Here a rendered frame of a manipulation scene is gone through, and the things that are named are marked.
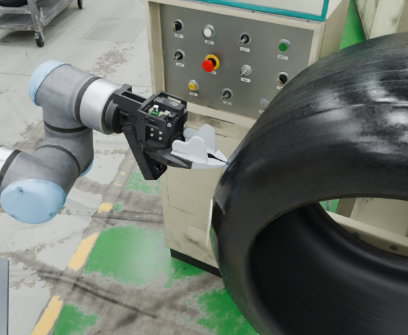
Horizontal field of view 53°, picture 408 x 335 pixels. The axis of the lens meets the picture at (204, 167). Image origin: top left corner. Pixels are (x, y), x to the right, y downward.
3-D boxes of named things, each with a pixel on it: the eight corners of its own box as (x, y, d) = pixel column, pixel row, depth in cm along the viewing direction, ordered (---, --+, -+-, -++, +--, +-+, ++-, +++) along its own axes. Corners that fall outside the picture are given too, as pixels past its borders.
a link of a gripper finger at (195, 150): (222, 153, 61) (169, 131, 64) (217, 181, 65) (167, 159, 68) (231, 142, 63) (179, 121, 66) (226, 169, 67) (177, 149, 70)
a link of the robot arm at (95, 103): (82, 135, 72) (115, 110, 79) (104, 146, 71) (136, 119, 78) (77, 92, 66) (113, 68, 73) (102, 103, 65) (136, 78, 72)
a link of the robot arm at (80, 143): (34, 183, 80) (27, 129, 72) (57, 149, 89) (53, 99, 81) (82, 191, 80) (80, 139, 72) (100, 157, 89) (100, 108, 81)
